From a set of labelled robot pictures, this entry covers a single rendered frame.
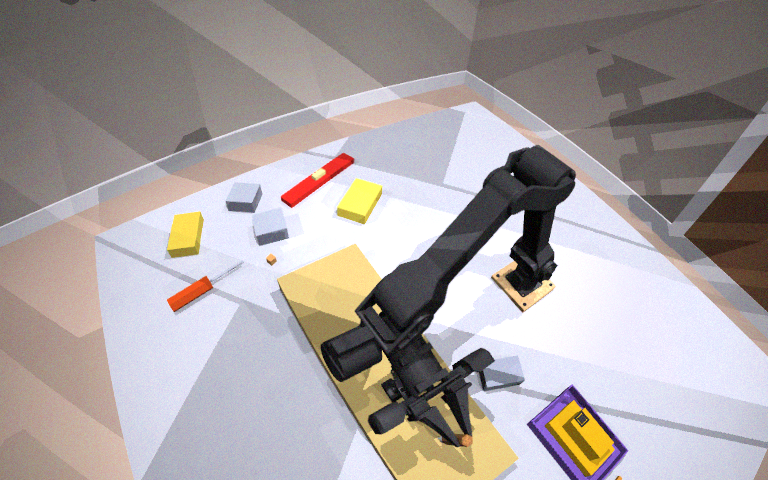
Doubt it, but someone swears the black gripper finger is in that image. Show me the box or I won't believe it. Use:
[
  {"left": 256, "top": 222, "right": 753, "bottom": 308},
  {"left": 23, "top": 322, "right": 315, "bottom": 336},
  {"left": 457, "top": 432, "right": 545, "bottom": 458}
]
[
  {"left": 441, "top": 382, "right": 473, "bottom": 436},
  {"left": 407, "top": 406, "right": 461, "bottom": 448}
]

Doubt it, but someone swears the red flat bar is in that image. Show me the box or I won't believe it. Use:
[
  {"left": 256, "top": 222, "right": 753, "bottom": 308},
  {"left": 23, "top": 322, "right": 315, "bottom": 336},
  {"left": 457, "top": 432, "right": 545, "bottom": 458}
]
[{"left": 281, "top": 152, "right": 355, "bottom": 208}]

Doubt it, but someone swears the awl with brown wooden handle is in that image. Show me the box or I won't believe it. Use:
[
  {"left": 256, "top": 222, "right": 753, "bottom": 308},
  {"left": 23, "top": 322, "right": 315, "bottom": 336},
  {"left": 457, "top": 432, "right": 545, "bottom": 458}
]
[{"left": 438, "top": 434, "right": 473, "bottom": 447}]

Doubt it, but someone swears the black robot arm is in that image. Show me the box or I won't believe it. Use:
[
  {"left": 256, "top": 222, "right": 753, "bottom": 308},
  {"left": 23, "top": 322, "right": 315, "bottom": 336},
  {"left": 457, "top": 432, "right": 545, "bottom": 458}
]
[{"left": 321, "top": 145, "right": 576, "bottom": 382}]

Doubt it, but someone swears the pale yellow panel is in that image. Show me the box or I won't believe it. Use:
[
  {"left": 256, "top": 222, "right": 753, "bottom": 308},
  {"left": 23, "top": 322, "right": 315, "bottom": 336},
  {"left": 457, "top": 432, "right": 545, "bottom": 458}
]
[{"left": 277, "top": 244, "right": 519, "bottom": 480}]

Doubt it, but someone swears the purple open tray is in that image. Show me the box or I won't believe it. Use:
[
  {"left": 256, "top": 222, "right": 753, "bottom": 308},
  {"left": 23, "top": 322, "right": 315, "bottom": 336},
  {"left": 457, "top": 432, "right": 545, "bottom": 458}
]
[{"left": 526, "top": 384, "right": 629, "bottom": 480}]

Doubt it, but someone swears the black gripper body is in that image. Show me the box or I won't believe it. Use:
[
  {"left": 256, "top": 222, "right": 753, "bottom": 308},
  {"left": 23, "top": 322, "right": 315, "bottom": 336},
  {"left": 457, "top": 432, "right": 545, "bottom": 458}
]
[{"left": 368, "top": 338, "right": 495, "bottom": 435}]

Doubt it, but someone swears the orange-handled awl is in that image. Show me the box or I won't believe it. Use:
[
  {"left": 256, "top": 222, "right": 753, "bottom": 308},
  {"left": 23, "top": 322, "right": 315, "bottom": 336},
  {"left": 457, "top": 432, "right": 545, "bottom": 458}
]
[{"left": 166, "top": 261, "right": 244, "bottom": 312}]

